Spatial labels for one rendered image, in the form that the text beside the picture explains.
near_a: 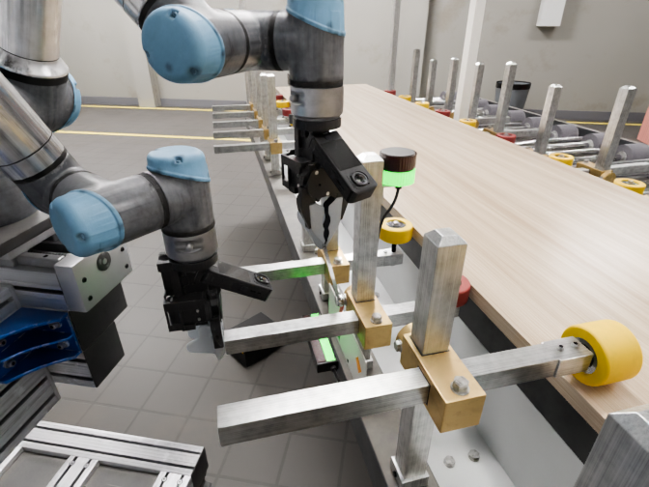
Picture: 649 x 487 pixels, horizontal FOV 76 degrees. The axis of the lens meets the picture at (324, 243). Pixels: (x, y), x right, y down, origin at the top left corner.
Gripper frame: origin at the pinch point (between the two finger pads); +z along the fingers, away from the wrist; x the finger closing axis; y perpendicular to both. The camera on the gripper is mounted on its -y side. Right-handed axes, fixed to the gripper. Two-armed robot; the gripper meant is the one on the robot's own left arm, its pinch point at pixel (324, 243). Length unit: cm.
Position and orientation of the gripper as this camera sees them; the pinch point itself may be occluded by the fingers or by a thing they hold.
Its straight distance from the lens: 68.1
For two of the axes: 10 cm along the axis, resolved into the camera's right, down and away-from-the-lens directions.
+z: 0.0, 8.8, 4.8
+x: -8.3, 2.7, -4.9
